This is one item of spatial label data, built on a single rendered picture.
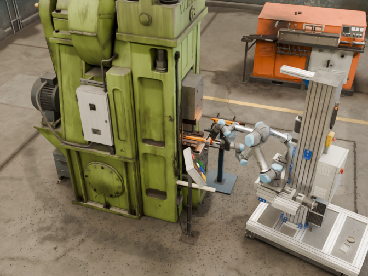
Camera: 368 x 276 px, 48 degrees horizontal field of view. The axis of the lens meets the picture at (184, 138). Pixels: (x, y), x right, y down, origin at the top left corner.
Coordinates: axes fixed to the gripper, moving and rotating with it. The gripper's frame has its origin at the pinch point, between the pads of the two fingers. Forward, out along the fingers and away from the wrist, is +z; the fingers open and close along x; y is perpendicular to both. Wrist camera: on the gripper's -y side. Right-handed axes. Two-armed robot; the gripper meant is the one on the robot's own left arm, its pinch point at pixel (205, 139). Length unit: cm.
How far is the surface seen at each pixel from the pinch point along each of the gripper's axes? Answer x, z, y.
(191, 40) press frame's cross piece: 15, -86, -74
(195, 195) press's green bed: -15, 70, 31
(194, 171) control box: -73, -17, 2
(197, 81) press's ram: -4, -61, -45
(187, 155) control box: -55, -13, -11
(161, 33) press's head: -45, -107, -95
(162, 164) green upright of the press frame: -38, 32, -25
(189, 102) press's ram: -17, -43, -40
